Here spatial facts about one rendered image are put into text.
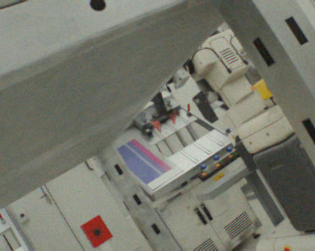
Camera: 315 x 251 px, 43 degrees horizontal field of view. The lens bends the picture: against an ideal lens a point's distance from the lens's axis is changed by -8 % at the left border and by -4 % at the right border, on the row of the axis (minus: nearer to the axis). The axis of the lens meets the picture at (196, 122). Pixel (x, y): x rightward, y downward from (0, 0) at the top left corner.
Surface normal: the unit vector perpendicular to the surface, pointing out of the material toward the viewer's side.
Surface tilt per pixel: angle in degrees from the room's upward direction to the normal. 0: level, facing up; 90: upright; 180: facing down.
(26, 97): 180
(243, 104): 82
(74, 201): 90
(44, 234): 90
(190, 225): 90
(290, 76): 90
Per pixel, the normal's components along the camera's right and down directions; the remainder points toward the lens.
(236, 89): 0.35, -0.41
